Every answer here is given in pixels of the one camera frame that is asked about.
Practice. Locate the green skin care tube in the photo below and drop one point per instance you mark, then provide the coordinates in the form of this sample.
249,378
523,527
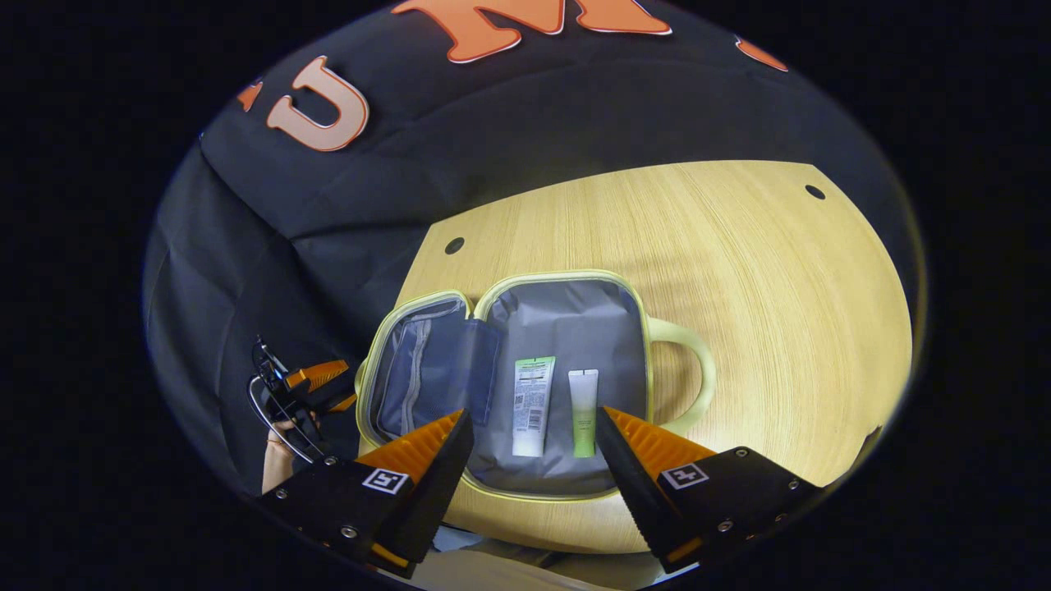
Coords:
584,410

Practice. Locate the light green small suitcase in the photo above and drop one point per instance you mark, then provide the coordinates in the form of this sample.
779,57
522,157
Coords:
566,328

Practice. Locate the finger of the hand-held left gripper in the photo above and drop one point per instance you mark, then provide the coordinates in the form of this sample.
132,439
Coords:
345,404
320,375

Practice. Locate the white skin care tube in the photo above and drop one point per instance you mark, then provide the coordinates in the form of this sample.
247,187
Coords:
532,410

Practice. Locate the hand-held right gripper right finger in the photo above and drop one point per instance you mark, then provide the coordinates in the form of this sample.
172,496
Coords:
628,484

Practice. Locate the person's light clothing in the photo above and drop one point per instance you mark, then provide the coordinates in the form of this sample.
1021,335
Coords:
493,574

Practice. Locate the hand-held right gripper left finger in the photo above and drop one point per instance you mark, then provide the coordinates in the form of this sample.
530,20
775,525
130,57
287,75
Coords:
435,492

